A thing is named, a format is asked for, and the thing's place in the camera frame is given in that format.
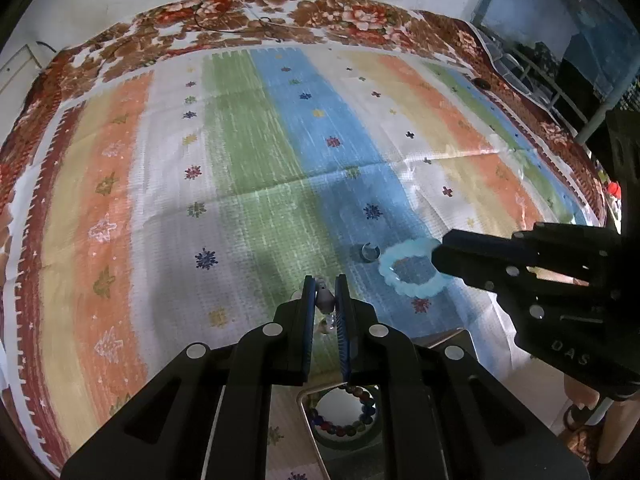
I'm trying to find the person's right hand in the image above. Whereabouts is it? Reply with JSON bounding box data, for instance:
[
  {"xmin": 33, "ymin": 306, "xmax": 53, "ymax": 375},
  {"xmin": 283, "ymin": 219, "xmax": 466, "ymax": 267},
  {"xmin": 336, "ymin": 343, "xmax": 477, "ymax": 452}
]
[{"xmin": 564, "ymin": 374, "xmax": 601, "ymax": 412}]

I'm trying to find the brown floral blanket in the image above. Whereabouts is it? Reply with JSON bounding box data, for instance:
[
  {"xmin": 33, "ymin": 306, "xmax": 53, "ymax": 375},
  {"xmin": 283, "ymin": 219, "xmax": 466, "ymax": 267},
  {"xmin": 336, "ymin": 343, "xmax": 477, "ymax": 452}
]
[{"xmin": 0, "ymin": 0, "xmax": 621, "ymax": 461}]

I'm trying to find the multicolour bead bracelet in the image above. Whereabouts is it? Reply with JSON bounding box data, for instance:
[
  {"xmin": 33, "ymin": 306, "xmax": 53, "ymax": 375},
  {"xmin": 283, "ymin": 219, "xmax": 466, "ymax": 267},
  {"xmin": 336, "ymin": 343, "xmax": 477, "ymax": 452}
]
[{"xmin": 307, "ymin": 384, "xmax": 381, "ymax": 438}]

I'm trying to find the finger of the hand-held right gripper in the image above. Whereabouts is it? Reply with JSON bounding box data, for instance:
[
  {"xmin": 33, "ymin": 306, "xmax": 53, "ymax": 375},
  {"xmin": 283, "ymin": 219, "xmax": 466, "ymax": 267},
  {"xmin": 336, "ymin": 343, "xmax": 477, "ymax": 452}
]
[
  {"xmin": 441, "ymin": 221, "xmax": 624, "ymax": 282},
  {"xmin": 431, "ymin": 246, "xmax": 552, "ymax": 312}
]

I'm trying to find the person's right forearm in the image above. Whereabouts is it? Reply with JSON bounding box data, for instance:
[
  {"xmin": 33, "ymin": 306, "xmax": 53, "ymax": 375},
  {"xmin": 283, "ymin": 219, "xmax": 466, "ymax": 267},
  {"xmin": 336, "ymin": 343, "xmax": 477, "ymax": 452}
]
[{"xmin": 597, "ymin": 396, "xmax": 640, "ymax": 466}]

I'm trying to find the blue curtain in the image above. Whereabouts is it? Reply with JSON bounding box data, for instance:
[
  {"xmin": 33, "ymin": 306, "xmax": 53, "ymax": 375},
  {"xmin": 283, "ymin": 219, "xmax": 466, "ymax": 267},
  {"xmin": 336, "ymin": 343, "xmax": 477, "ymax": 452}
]
[{"xmin": 472, "ymin": 0, "xmax": 640, "ymax": 111}]

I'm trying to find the silver metal tin box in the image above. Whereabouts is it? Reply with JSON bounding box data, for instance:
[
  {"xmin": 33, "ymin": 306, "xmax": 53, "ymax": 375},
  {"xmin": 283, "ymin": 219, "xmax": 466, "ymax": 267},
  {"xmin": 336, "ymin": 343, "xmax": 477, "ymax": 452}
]
[{"xmin": 270, "ymin": 327, "xmax": 483, "ymax": 480}]

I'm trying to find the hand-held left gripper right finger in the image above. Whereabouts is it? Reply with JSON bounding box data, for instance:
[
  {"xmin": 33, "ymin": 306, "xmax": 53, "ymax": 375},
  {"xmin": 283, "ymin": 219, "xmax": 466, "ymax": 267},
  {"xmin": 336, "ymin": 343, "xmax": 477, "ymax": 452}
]
[{"xmin": 334, "ymin": 274, "xmax": 592, "ymax": 480}]

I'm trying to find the clear grey bead bracelet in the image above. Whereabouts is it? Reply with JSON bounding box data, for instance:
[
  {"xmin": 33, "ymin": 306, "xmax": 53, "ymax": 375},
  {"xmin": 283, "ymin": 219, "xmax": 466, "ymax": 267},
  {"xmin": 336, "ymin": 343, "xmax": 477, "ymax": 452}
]
[{"xmin": 292, "ymin": 275, "xmax": 337, "ymax": 337}]

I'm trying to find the striped colourful mat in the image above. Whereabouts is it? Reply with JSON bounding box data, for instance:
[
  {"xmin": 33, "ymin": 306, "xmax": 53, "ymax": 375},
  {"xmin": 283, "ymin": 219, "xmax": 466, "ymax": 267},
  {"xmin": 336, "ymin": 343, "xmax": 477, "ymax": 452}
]
[{"xmin": 0, "ymin": 42, "xmax": 608, "ymax": 480}]

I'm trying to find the light blue bead bracelet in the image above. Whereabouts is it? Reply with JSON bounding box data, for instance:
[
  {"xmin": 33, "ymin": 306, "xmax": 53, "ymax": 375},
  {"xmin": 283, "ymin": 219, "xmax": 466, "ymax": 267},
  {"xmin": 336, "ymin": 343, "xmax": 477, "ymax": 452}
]
[{"xmin": 377, "ymin": 239, "xmax": 453, "ymax": 297}]

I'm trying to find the wire rack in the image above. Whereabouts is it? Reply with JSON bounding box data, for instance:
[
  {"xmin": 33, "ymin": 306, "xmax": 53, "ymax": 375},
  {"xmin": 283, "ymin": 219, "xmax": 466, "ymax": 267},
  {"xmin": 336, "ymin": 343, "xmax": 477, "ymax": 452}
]
[{"xmin": 480, "ymin": 30, "xmax": 591, "ymax": 131}]

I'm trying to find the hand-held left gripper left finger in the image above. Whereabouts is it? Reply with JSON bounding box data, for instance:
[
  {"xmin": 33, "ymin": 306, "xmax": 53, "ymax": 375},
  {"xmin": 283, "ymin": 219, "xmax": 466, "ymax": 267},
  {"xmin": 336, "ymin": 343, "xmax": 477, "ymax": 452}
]
[{"xmin": 60, "ymin": 275, "xmax": 321, "ymax": 480}]

